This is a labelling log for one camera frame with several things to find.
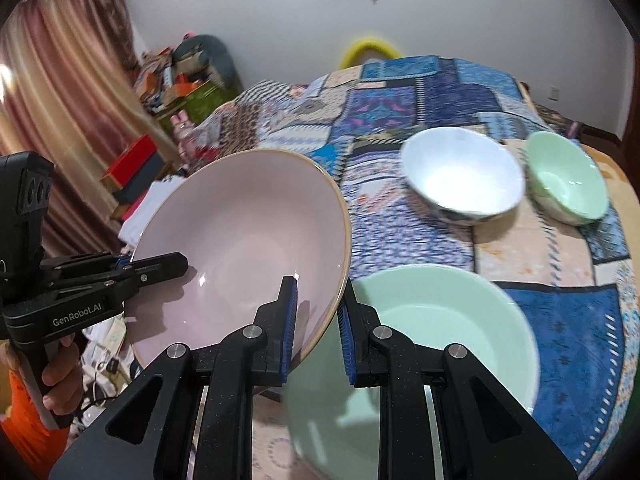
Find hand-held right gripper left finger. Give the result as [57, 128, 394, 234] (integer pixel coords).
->
[47, 275, 301, 480]

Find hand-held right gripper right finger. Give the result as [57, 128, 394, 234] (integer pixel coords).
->
[337, 290, 593, 480]

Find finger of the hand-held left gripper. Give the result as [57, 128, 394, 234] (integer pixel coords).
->
[50, 251, 190, 306]
[40, 251, 133, 281]

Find pink bowl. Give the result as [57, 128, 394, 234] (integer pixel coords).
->
[129, 149, 352, 396]

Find green plate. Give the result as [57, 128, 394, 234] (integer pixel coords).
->
[285, 263, 541, 480]

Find white bowl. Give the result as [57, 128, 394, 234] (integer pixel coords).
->
[401, 127, 526, 226]

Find green bowl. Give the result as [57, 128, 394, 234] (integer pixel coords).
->
[524, 131, 611, 226]

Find person's left forearm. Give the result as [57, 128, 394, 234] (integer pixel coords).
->
[0, 370, 68, 461]

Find person's left hand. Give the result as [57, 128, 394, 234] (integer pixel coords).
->
[42, 336, 87, 417]

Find white paper sheet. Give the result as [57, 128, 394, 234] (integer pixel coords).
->
[117, 180, 176, 246]

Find dark grey box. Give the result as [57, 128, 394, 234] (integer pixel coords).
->
[112, 152, 168, 206]

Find red box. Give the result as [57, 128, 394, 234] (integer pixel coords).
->
[102, 134, 158, 191]

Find patchwork printed blanket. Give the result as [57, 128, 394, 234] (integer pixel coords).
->
[180, 55, 640, 480]

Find pink bunny toy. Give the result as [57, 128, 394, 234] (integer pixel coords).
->
[170, 112, 198, 161]

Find brown striped curtain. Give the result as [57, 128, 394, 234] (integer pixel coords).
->
[0, 0, 181, 271]

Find green bag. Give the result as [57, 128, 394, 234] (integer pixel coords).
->
[155, 80, 226, 131]

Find cluttered green storage basket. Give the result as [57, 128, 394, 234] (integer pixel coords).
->
[132, 47, 211, 111]

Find grey plush pillow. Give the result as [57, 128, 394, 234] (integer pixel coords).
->
[172, 35, 236, 86]

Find yellow foam noodle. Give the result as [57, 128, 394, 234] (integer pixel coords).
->
[339, 35, 403, 68]

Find dark patterned cloth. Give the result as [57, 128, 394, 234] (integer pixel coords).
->
[532, 102, 586, 138]

